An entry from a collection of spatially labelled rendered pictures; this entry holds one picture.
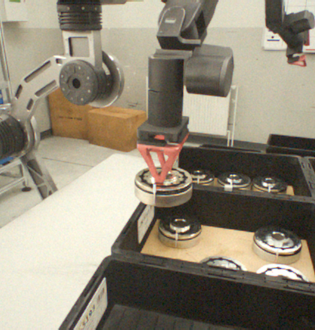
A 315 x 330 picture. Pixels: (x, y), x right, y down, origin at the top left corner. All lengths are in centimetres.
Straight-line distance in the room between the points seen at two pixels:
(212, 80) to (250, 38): 329
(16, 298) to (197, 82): 66
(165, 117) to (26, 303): 57
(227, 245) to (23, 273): 53
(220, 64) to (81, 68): 66
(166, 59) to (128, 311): 43
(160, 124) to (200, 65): 11
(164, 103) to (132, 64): 369
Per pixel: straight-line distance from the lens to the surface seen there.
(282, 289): 55
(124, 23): 421
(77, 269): 93
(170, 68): 50
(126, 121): 361
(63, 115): 433
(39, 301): 87
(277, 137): 252
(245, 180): 104
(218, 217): 83
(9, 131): 142
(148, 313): 63
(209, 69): 48
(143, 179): 57
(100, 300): 57
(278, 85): 377
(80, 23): 107
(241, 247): 79
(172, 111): 51
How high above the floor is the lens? 129
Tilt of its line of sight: 23 degrees down
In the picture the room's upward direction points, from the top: straight up
